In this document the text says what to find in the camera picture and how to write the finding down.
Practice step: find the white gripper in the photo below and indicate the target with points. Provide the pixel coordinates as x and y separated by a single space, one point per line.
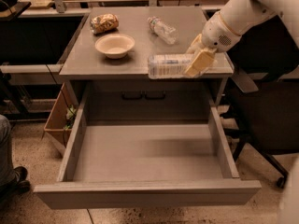
215 34

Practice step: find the blue label plastic bottle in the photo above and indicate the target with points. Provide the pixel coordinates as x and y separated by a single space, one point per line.
169 66

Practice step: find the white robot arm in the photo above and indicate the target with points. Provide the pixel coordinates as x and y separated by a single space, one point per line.
241 15

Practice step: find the clear crumpled plastic bottle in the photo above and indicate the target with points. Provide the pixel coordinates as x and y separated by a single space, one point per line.
166 32

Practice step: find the grey cabinet with top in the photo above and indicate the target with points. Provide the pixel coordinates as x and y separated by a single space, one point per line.
110 78

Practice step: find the grey open top drawer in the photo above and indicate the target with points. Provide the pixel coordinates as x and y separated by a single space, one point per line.
117 157

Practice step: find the white paper bowl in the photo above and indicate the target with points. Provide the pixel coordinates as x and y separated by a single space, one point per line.
114 46

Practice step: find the black office chair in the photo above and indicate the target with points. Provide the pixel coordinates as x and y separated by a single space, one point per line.
266 109

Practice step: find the cardboard box with trash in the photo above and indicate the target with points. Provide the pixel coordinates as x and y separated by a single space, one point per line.
61 119

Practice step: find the black shoe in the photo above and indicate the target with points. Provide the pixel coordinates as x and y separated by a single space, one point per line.
23 185

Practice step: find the person leg in jeans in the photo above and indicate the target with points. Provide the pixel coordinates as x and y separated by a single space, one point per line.
7 173

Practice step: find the black drawer handles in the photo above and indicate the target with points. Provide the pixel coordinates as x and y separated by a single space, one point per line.
139 95

